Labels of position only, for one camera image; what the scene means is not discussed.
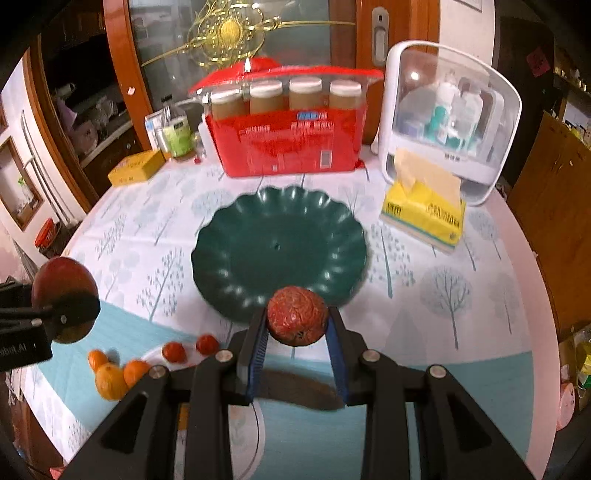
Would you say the cherry tomato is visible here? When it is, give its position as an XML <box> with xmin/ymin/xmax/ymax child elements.
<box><xmin>161</xmin><ymin>341</ymin><xmax>187</xmax><ymax>364</ymax></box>
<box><xmin>195</xmin><ymin>334</ymin><xmax>221</xmax><ymax>357</ymax></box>

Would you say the wrinkled red jujube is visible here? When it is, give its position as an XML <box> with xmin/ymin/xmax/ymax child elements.
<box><xmin>266</xmin><ymin>286</ymin><xmax>329</xmax><ymax>347</ymax></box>

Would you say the red apple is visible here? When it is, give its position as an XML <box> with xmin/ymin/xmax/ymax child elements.
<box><xmin>32</xmin><ymin>257</ymin><xmax>100</xmax><ymax>344</ymax></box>

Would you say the small orange tangerine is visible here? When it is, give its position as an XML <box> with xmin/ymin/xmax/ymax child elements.
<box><xmin>87</xmin><ymin>349</ymin><xmax>110</xmax><ymax>373</ymax></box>
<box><xmin>122</xmin><ymin>359</ymin><xmax>150</xmax><ymax>389</ymax></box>

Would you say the large orange tangerine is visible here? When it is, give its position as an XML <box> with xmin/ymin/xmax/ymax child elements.
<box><xmin>95</xmin><ymin>363</ymin><xmax>128</xmax><ymax>401</ymax></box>

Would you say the patterned tablecloth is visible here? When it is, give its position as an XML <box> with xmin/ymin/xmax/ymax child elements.
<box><xmin>25</xmin><ymin>163</ymin><xmax>534</xmax><ymax>459</ymax></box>

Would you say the red bucket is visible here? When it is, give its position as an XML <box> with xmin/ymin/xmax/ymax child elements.
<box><xmin>34</xmin><ymin>218</ymin><xmax>59</xmax><ymax>249</ymax></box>

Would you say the dark green scalloped plate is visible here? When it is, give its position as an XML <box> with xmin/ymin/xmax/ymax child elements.
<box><xmin>191</xmin><ymin>185</ymin><xmax>369</xmax><ymax>323</ymax></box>

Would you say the yellow tissue pack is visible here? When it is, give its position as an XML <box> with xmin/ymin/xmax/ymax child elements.
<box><xmin>381</xmin><ymin>148</ymin><xmax>466</xmax><ymax>253</ymax></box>

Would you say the yellow tin box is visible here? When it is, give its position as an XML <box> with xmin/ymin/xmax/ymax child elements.
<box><xmin>107</xmin><ymin>150</ymin><xmax>166</xmax><ymax>187</ymax></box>

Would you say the red paper cup pack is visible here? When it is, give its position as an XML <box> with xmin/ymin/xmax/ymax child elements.
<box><xmin>189</xmin><ymin>58</ymin><xmax>384</xmax><ymax>178</ymax></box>

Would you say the green label glass bottle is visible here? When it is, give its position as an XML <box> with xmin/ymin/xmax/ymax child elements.
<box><xmin>161</xmin><ymin>103</ymin><xmax>193</xmax><ymax>158</ymax></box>

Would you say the white blue medicine box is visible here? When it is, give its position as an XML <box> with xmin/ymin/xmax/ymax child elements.
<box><xmin>144</xmin><ymin>110</ymin><xmax>168</xmax><ymax>152</ymax></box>

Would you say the white clear storage box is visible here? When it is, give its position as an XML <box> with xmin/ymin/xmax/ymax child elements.
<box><xmin>374</xmin><ymin>40</ymin><xmax>522</xmax><ymax>206</ymax></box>

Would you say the glass door with gold ornament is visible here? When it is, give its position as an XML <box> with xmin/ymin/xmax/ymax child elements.
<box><xmin>102</xmin><ymin>1</ymin><xmax>441</xmax><ymax>148</ymax></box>

